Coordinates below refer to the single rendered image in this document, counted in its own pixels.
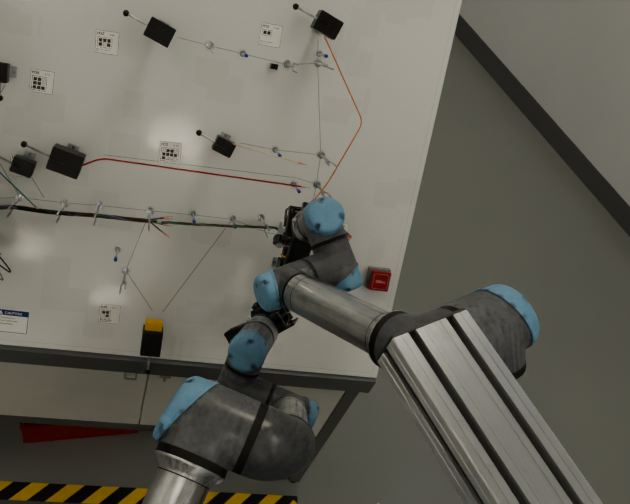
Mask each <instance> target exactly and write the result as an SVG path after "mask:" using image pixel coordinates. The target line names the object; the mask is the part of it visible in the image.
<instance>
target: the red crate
mask: <svg viewBox="0 0 630 504"><path fill-rule="evenodd" d="M20 429H21V433H22V438H23V443H33V442H34V443H36V442H44V441H50V442H52V441H55V440H65V439H66V440H68V439H76V438H81V439H83V438H87V437H99V436H109V435H112V436H114V435H119V434H127V435H128V434H130V433H138V432H139V430H124V429H109V428H95V427H80V426H65V425H51V424H36V423H21V422H20Z"/></svg>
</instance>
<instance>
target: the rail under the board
mask: <svg viewBox="0 0 630 504"><path fill-rule="evenodd" d="M0 362H8V363H20V364H32V365H44V366H55V367H67V368H79V369H91V370H103V371H114V372H126V373H138V374H145V372H144V371H145V369H147V363H148V358H147V357H135V356H124V355H113V354H102V353H91V352H80V351H68V350H57V349H46V348H35V347H24V346H13V345H2V344H0ZM223 366H224V364H213V363H202V362H191V361H180V360H169V359H158V358H150V364H149V369H150V373H149V374H150V375H162V376H173V377H185V378H190V377H193V376H200V377H202V378H205V379H209V380H218V378H219V376H220V373H221V371H222V368H223ZM258 377H259V378H261V379H263V380H266V381H268V382H270V383H273V384H275V385H280V386H292V387H303V388H315V389H327V390H339V391H351V392H362V393H369V392H370V390H371V389H372V388H373V386H374V385H375V383H376V378H369V377H358V376H347V375H336V374H325V373H314V372H303V371H291V370H280V369H269V368H261V370H260V373H259V376H258Z"/></svg>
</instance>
